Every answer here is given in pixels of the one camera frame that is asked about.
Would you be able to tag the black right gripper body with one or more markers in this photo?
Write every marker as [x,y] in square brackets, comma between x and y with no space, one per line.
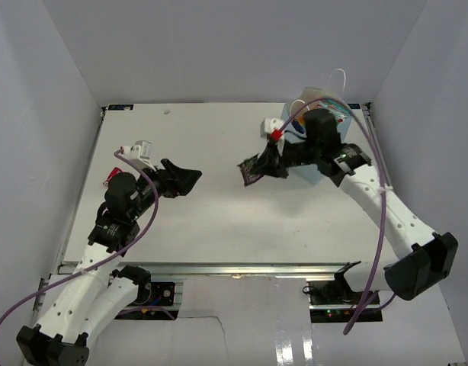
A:
[299,153]

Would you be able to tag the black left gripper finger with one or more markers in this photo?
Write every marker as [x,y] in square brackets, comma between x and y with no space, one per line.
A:
[179,173]
[187,179]

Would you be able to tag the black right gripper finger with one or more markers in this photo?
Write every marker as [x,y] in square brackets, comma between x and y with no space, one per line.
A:
[269,159]
[274,170]

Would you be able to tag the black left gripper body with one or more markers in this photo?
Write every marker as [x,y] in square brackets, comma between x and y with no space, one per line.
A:
[167,187]

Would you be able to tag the brown purple M&M's pack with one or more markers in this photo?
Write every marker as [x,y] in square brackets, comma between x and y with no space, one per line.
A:
[248,171]

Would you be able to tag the teal Fox's candy bag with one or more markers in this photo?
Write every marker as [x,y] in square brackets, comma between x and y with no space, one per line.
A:
[338,110]

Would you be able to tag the red candy wrapper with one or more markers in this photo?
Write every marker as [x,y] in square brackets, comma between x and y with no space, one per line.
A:
[115,171]

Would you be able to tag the blue kettle chip bag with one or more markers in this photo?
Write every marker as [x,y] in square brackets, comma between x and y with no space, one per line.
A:
[298,128]

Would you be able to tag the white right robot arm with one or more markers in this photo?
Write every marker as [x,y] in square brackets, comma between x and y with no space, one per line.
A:
[425,257]

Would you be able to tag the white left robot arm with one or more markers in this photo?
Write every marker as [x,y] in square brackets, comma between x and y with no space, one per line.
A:
[98,290]

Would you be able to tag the light blue paper bag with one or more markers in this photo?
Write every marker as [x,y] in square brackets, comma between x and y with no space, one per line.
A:
[334,88]

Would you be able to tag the blue corner label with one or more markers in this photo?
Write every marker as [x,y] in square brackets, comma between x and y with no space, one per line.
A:
[120,107]

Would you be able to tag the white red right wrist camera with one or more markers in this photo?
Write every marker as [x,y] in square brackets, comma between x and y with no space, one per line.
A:
[270,129]

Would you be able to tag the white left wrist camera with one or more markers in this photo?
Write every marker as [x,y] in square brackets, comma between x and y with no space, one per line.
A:
[139,154]

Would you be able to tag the aluminium front frame rail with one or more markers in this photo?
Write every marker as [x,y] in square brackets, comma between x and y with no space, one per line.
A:
[281,270]

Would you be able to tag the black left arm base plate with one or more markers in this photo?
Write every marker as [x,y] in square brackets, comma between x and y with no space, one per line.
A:
[159,294]

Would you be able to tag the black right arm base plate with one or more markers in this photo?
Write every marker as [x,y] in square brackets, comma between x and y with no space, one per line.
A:
[330,292]

